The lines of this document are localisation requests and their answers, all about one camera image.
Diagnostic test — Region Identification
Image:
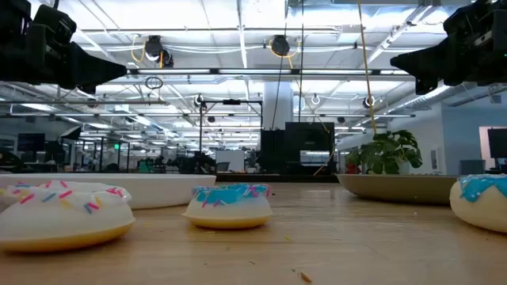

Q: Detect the black hanging cable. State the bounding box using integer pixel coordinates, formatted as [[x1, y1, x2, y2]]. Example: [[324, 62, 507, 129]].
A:
[[299, 0, 306, 124]]

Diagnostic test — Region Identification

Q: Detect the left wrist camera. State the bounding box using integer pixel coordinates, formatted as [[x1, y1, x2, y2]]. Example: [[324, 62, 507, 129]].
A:
[[33, 3, 78, 44]]

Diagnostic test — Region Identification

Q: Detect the yellow hanging cable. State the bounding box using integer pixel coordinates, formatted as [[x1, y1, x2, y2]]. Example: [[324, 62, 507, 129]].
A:
[[356, 0, 378, 136]]

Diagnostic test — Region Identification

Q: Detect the green plant sprig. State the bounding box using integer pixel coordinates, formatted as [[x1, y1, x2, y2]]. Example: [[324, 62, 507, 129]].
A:
[[344, 129, 424, 176]]

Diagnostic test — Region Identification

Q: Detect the small blue sprinkled donut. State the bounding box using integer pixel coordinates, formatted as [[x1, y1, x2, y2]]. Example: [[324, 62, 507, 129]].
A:
[[181, 182, 274, 230]]

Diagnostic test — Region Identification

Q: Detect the black computer case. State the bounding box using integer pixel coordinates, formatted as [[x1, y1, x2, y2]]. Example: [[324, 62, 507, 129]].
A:
[[260, 121, 336, 176]]

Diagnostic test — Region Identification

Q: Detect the small white sprinkled donut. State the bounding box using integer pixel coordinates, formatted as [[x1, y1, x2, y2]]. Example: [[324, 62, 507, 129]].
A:
[[0, 180, 136, 253]]

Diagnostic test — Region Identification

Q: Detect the large blue iced donut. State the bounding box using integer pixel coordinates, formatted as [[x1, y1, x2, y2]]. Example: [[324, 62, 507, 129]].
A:
[[449, 173, 507, 234]]

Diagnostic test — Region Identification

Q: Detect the grey-green round plate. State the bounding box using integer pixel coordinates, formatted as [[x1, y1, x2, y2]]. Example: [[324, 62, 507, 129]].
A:
[[335, 173, 460, 206]]

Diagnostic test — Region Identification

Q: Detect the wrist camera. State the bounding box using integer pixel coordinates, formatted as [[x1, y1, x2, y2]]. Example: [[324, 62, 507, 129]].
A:
[[33, 3, 78, 44], [442, 2, 492, 37]]

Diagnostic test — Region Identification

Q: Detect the black metal rig frame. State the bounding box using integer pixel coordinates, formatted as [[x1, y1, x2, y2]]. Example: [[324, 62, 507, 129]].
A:
[[215, 173, 340, 184]]

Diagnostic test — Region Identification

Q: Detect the white board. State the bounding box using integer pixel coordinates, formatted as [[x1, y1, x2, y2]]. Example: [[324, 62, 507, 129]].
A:
[[215, 149, 246, 173]]

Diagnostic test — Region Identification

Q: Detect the black ceiling cable reel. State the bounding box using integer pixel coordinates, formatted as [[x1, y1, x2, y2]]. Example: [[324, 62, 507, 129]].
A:
[[143, 34, 175, 69], [270, 34, 292, 58]]

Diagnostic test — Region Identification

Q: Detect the white building column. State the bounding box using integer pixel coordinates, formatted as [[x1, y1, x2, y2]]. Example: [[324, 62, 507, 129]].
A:
[[262, 81, 295, 131]]

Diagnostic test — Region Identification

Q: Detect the dark monitor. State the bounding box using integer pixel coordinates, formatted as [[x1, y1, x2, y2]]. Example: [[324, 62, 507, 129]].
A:
[[486, 127, 507, 160]]

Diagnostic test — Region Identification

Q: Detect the white round plate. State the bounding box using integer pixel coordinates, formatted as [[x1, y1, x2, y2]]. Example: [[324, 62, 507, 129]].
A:
[[0, 173, 217, 210]]

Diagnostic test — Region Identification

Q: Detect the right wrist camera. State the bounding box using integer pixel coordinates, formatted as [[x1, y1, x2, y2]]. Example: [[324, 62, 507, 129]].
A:
[[442, 2, 492, 37]]

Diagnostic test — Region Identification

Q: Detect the distant black rig frame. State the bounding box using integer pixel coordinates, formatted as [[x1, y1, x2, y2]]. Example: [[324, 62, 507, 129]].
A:
[[199, 98, 264, 175]]

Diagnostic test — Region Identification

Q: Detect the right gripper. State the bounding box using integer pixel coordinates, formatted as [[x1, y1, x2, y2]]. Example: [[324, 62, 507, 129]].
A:
[[390, 9, 507, 96]]

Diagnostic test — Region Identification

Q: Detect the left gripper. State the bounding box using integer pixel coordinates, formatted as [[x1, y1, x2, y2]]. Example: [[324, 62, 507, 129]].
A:
[[0, 21, 128, 95]]

